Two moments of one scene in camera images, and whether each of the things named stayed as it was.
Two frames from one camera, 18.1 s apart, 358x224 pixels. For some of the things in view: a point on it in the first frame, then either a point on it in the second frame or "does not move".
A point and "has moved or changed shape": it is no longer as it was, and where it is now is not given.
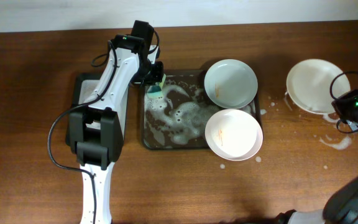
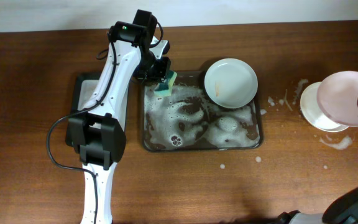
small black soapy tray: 83,84 does not move
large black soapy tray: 178,120 does not move
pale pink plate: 234,134 → 337,94
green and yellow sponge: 156,91 has moved or changed shape
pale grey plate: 230,83 does not move
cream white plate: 308,84 → 311,109
